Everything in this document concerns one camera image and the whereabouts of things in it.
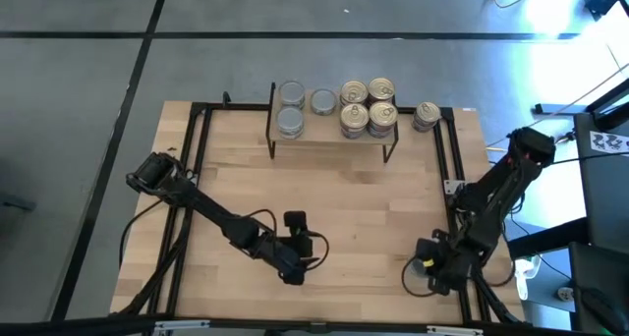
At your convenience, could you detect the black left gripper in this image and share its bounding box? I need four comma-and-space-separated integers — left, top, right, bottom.
282, 210, 325, 287

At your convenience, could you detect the large gold ringed can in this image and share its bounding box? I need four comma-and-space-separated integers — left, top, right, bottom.
409, 256, 428, 282

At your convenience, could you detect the Bumble Bee tuna can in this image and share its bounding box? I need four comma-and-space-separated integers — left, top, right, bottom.
278, 80, 308, 109
309, 88, 339, 117
275, 104, 307, 140

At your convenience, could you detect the white plastic object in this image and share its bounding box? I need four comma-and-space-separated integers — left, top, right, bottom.
510, 256, 542, 302

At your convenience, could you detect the black diagonal beam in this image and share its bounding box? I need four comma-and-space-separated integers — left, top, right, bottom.
507, 216, 591, 259

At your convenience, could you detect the black desk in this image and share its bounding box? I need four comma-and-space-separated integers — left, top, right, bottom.
569, 112, 629, 336

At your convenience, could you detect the black floor stand foot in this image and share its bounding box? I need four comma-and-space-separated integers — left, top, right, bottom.
534, 102, 584, 116

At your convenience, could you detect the paper with black pattern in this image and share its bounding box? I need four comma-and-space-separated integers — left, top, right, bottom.
591, 131, 629, 155

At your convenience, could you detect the black rig beam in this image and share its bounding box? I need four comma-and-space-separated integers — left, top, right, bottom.
0, 313, 629, 336

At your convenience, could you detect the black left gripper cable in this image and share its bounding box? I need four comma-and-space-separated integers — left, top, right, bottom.
245, 207, 329, 273

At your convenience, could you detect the silver bracket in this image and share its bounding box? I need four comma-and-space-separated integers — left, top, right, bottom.
153, 319, 211, 333
426, 324, 486, 336

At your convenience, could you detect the wooden shelf black metal frame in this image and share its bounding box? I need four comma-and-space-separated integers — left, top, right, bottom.
267, 82, 401, 164

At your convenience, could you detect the black metal table frame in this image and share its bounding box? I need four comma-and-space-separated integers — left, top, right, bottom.
110, 99, 530, 327

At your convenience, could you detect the black hanging cable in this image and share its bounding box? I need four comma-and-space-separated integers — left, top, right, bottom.
119, 197, 166, 271

